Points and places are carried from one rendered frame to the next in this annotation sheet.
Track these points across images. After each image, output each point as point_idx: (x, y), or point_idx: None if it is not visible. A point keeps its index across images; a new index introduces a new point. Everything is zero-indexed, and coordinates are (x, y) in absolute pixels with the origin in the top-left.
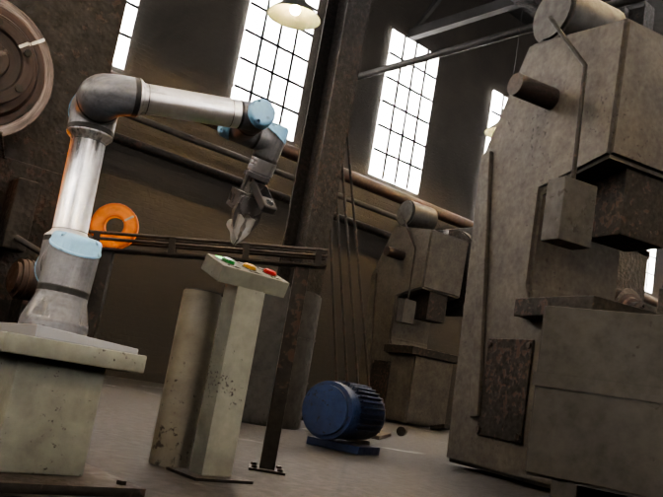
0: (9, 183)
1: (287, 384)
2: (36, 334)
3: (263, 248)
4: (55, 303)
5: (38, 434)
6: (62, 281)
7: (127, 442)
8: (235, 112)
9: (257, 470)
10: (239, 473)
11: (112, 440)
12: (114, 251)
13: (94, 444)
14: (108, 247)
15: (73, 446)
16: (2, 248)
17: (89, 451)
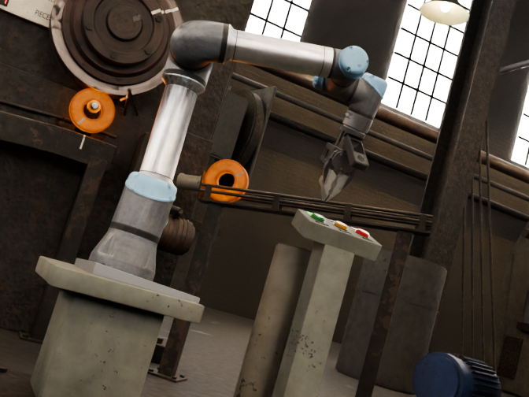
0: (139, 138)
1: (380, 351)
2: (94, 272)
3: (367, 210)
4: (121, 243)
5: (89, 374)
6: (130, 221)
7: (226, 388)
8: (324, 60)
9: None
10: None
11: (212, 384)
12: (224, 205)
13: (189, 386)
14: (218, 200)
15: (124, 391)
16: None
17: (177, 393)
